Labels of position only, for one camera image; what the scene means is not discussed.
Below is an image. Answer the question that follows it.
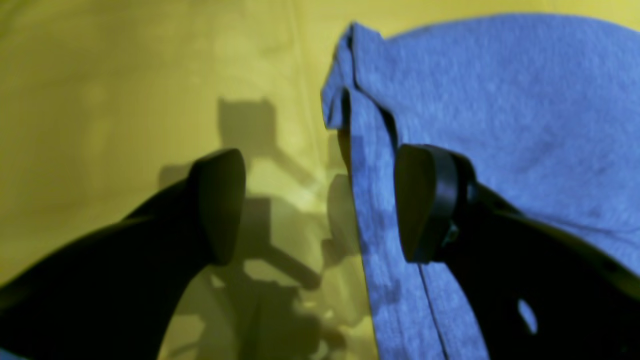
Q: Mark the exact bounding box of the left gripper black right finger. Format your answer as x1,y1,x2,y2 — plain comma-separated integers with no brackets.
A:
393,144,640,360

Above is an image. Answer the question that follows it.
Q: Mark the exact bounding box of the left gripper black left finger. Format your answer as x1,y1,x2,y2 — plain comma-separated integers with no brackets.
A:
0,148,246,360

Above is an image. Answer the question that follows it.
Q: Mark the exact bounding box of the grey t-shirt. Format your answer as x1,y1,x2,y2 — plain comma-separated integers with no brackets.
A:
321,14,640,360

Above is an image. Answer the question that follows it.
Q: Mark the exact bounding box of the yellow table cloth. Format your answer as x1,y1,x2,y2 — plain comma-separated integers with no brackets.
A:
1,0,639,360

